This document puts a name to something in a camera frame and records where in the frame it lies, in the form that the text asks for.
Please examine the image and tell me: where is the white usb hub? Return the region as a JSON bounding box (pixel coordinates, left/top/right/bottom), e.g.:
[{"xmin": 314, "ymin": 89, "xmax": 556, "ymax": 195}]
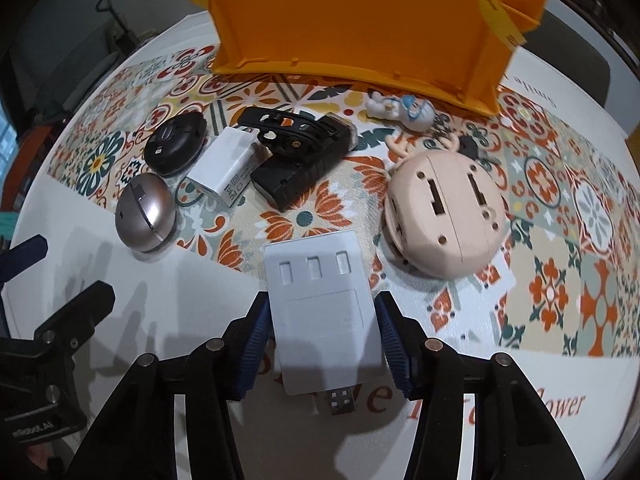
[{"xmin": 264, "ymin": 231, "xmax": 385, "ymax": 415}]

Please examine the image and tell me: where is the white wall charger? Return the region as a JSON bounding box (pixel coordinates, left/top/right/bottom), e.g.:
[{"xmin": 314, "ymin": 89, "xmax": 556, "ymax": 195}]
[{"xmin": 186, "ymin": 127, "xmax": 268, "ymax": 207}]

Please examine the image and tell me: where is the black clip mount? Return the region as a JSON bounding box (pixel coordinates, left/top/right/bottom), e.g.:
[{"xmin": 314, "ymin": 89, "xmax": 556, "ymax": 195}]
[{"xmin": 238, "ymin": 106, "xmax": 358, "ymax": 211}]

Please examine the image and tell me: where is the red chair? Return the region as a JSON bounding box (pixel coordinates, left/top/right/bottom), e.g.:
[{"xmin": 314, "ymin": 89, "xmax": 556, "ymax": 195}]
[{"xmin": 1, "ymin": 126, "xmax": 53, "ymax": 212}]

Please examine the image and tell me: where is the rose gold oval mouse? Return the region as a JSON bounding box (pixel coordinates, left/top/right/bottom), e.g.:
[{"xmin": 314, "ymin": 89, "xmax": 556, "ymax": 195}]
[{"xmin": 115, "ymin": 172, "xmax": 177, "ymax": 252}]

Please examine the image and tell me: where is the patterned tile table runner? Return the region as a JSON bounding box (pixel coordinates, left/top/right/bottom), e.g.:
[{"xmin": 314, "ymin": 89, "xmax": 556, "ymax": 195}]
[{"xmin": 47, "ymin": 46, "xmax": 639, "ymax": 358}]

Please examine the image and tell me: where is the pink deer round gadget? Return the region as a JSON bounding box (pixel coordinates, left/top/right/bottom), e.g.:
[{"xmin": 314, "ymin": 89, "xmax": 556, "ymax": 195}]
[{"xmin": 384, "ymin": 134, "xmax": 506, "ymax": 281}]

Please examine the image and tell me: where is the small white blue figurine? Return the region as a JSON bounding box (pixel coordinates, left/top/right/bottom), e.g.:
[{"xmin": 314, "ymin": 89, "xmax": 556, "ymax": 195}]
[{"xmin": 366, "ymin": 91, "xmax": 436, "ymax": 134}]

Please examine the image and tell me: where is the orange plastic storage crate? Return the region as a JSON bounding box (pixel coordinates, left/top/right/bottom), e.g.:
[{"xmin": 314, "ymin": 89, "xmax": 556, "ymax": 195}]
[{"xmin": 191, "ymin": 0, "xmax": 547, "ymax": 116}]

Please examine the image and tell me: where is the black round cable case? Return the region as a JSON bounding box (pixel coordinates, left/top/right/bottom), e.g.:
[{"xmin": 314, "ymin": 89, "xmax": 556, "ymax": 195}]
[{"xmin": 143, "ymin": 110, "xmax": 206, "ymax": 177}]

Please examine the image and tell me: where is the black handled tool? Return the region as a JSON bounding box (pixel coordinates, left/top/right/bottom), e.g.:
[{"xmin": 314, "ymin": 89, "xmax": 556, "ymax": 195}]
[{"xmin": 94, "ymin": 0, "xmax": 139, "ymax": 51}]

